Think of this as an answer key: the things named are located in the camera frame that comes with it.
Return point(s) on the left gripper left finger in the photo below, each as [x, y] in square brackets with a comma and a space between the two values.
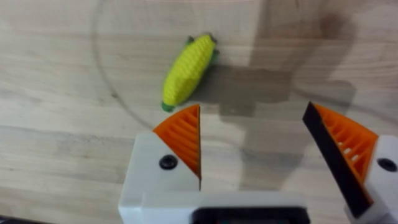
[161, 161]

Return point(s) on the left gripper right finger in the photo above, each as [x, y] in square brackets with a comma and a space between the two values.
[360, 155]

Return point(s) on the yellow knitted corn toy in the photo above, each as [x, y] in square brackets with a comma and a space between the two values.
[186, 70]

